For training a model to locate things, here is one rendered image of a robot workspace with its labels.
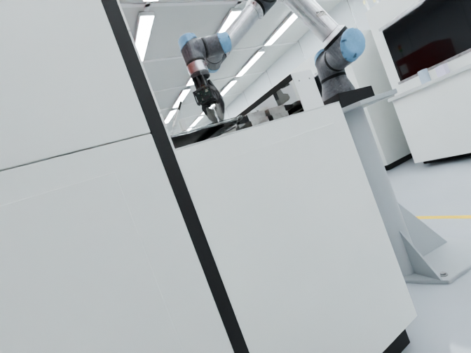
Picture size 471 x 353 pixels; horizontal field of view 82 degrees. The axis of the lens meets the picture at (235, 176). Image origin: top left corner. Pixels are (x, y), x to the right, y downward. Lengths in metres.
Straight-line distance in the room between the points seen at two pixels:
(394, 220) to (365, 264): 0.53
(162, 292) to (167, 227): 0.09
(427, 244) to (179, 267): 1.42
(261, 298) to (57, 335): 0.44
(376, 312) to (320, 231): 0.31
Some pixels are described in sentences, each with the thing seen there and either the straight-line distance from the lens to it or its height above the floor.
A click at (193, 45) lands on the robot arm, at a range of 1.12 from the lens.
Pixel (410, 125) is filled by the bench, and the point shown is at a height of 0.53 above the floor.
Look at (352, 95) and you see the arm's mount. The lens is 1.35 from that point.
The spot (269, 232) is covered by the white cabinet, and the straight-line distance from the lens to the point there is 0.70.
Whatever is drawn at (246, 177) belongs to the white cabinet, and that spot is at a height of 0.70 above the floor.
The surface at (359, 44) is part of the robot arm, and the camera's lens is 1.32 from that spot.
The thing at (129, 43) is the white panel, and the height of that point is 0.96.
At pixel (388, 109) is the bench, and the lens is 4.61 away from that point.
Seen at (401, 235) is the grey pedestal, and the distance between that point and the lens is 1.45.
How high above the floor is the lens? 0.72
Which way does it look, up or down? 1 degrees down
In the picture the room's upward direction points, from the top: 20 degrees counter-clockwise
